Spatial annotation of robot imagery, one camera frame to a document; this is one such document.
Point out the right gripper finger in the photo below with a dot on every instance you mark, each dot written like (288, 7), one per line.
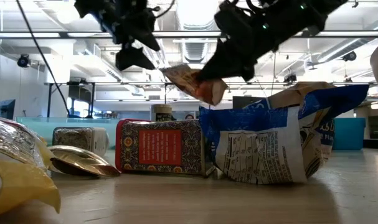
(221, 60)
(243, 68)

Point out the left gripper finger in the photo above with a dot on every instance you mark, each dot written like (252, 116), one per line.
(146, 37)
(132, 59)

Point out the orange taco seasoning packet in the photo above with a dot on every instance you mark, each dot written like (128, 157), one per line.
(204, 90)

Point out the blue yellow ramen packet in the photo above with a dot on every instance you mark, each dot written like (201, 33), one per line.
(254, 149)

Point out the tall white-label spice jar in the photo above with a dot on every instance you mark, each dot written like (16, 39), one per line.
(83, 138)

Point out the smoked paprika tin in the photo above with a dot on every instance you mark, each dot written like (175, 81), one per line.
(160, 149)

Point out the black monitor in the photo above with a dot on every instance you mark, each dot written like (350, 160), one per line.
(248, 102)

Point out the black overhead crossbar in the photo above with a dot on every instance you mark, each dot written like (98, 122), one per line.
(64, 35)

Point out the jar with brown lid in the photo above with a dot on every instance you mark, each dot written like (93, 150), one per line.
(161, 112)

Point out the green translucent plastic bin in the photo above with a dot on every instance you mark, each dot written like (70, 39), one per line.
(36, 127)

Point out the blue plastic bin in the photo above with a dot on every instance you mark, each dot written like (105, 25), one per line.
(349, 133)

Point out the small dark monitor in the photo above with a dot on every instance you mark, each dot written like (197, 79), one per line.
(7, 109)

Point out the silver ventilation duct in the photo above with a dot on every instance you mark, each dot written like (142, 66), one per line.
(195, 49)

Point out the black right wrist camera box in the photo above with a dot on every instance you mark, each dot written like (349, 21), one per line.
(232, 21)

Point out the black ceiling-hung camera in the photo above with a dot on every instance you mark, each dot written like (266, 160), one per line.
(23, 61)
(350, 56)
(290, 78)

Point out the black metal frame stand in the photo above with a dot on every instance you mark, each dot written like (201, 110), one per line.
(49, 99)

